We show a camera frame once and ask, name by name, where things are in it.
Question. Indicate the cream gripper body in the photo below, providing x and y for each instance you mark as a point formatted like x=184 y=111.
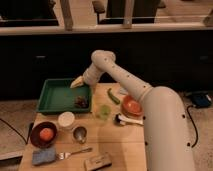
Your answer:
x=79 y=81

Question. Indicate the dark purple grape bunch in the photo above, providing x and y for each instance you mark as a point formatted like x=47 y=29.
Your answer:
x=81 y=102

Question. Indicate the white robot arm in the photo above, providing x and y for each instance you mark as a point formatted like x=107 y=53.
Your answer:
x=165 y=128

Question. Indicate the green plastic tray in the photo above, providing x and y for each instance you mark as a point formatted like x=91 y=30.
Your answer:
x=57 y=97

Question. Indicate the green chili pepper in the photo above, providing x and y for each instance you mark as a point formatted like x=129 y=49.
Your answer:
x=113 y=97

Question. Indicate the green plastic cup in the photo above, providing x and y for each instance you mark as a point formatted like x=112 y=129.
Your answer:
x=104 y=112

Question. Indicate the white round container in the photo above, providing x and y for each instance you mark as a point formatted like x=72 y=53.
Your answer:
x=66 y=120

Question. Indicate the small metal cup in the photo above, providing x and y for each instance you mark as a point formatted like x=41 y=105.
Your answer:
x=80 y=134

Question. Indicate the orange bowl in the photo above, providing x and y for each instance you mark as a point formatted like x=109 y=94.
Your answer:
x=130 y=107

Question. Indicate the orange fruit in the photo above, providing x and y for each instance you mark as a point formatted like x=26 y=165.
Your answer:
x=46 y=134

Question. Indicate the dark red bowl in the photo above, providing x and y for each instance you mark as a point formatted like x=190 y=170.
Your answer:
x=35 y=138

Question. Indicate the metal spoon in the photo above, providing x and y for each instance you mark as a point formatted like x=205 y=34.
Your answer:
x=65 y=155

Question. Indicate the blue sponge cloth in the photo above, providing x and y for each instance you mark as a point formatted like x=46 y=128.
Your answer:
x=43 y=156

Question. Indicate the wooden block eraser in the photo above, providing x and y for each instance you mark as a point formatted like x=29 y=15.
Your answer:
x=98 y=162

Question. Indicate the blue object on floor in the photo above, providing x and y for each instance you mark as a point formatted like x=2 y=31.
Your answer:
x=201 y=100

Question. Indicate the white handled brush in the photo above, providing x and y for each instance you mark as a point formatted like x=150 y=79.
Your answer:
x=122 y=119

